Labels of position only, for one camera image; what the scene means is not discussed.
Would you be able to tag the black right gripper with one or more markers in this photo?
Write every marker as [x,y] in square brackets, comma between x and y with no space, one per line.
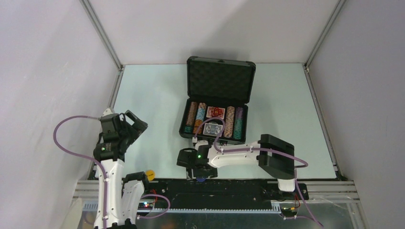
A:
[210,173]

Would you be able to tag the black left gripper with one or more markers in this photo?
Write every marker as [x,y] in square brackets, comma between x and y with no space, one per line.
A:
[136,128]

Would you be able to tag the yellow big blind button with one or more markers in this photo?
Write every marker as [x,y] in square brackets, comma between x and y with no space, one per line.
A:
[150,174]

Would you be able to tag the black poker case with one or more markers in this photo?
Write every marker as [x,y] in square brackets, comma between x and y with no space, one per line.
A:
[219,83]

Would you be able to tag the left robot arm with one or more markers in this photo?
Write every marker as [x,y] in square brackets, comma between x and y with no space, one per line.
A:
[119,195]

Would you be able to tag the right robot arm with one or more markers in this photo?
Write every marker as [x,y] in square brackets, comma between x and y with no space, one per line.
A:
[271,154]

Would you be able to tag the red dice set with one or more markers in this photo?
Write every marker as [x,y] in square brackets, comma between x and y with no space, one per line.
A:
[215,112]

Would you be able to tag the blue playing card deck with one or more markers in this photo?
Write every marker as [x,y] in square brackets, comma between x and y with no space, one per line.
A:
[212,129]

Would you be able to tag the blue orange chip stack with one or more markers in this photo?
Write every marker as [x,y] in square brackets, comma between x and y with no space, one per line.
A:
[199,117]

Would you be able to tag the pink brown chip stack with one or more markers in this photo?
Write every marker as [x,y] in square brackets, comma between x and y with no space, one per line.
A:
[229,122]

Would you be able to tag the purple green chip stack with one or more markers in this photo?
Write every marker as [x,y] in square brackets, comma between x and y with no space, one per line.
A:
[238,123]

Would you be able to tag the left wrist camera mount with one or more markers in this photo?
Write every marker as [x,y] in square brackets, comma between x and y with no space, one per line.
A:
[108,111]

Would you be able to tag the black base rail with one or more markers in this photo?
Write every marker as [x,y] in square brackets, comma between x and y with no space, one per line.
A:
[224,194]

